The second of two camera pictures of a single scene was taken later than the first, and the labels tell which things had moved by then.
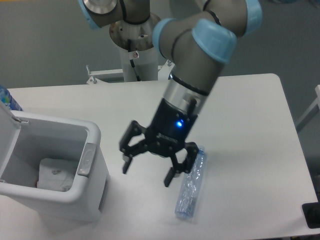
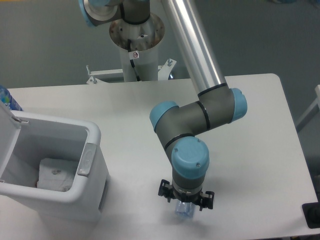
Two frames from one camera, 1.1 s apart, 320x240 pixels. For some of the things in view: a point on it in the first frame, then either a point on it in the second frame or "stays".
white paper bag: (56, 174) stays
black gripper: (171, 126) → (166, 190)
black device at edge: (311, 212) stays
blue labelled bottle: (8, 100) stays
